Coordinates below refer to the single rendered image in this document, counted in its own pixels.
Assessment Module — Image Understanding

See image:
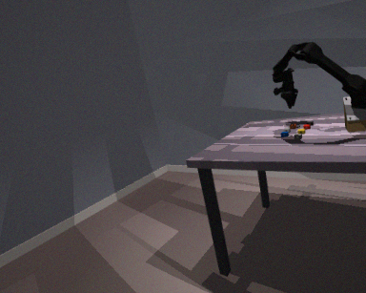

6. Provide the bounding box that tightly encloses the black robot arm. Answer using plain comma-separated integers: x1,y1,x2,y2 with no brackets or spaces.
273,42,366,110

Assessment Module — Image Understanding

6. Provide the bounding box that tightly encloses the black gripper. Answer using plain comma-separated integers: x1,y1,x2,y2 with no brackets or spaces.
281,80,298,109

